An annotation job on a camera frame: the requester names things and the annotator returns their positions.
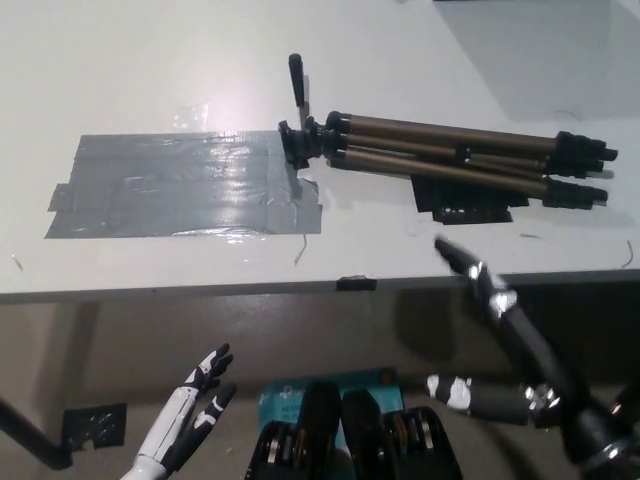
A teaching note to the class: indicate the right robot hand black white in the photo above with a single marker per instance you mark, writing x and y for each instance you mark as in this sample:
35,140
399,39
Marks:
530,340

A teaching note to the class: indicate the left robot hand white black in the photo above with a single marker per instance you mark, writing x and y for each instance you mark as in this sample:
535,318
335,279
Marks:
180,405

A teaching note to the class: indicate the bronze tripod with black fittings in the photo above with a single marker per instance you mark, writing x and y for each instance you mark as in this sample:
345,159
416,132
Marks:
425,150

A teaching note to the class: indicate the black tape square patch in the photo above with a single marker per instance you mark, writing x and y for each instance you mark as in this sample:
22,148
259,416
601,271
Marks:
470,207

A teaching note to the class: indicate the small black tape strip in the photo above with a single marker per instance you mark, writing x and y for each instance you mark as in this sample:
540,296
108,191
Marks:
356,283

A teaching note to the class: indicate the clear tape piece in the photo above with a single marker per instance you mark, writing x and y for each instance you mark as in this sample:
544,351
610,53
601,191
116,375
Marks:
191,115

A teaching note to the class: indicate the black floor bracket plate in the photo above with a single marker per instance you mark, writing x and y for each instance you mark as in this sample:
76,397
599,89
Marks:
95,425

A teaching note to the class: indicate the grey duct tape patch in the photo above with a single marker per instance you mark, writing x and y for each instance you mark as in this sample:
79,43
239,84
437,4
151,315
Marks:
180,185

